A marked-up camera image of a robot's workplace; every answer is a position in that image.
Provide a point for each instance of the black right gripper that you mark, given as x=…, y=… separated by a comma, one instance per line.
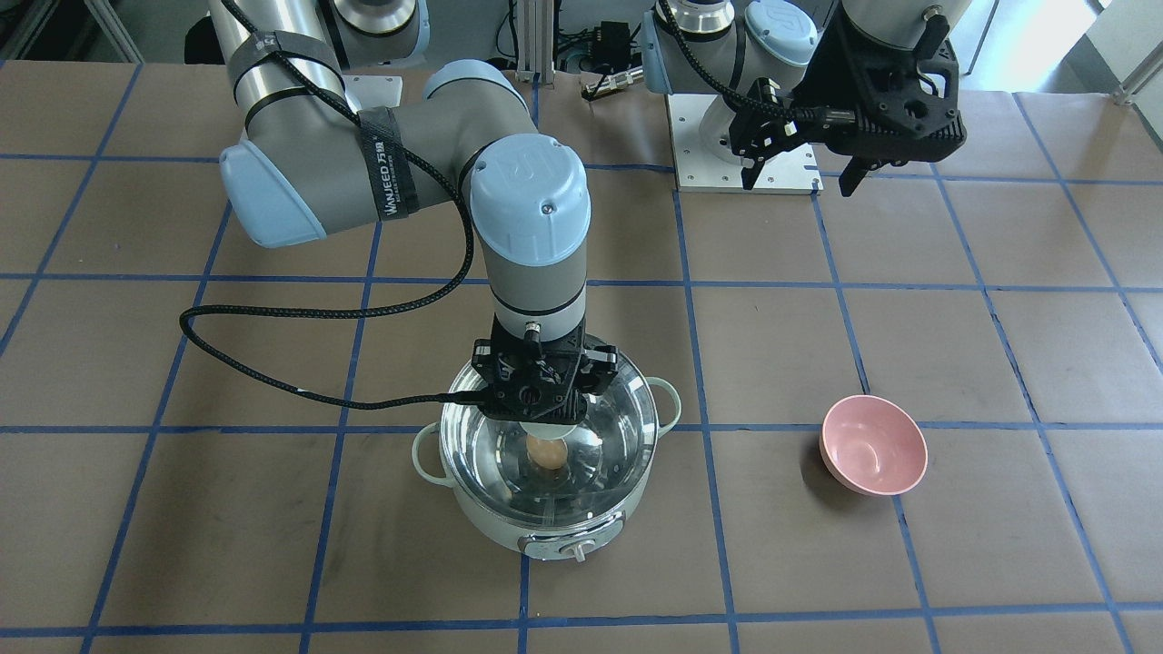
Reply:
x=485, y=361

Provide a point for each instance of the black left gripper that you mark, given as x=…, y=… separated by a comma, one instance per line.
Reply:
x=825, y=82

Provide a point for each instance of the beige egg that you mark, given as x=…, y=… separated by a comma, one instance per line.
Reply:
x=551, y=455

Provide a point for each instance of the glass pot lid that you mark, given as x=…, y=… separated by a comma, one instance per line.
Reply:
x=608, y=453

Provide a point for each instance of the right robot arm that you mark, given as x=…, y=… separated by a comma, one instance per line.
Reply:
x=313, y=163

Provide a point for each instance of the pale green steel pot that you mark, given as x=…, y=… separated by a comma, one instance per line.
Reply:
x=542, y=539

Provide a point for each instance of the pink bowl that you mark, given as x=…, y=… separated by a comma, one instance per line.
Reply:
x=873, y=447

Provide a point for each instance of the aluminium frame post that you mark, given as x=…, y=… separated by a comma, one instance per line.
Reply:
x=536, y=37

